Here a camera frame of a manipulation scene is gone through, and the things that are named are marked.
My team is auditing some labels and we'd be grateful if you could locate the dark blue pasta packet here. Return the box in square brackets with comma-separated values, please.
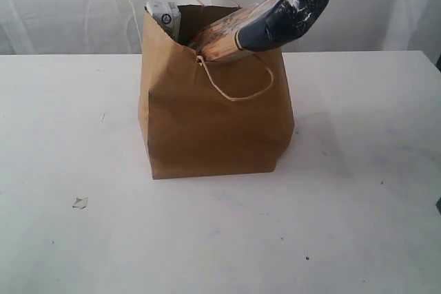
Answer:
[188, 0, 329, 62]

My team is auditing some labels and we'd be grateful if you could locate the small white blue packet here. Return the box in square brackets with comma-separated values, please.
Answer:
[145, 1, 181, 41]

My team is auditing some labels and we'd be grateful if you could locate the brown paper shopping bag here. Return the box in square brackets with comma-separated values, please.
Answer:
[138, 5, 295, 180]

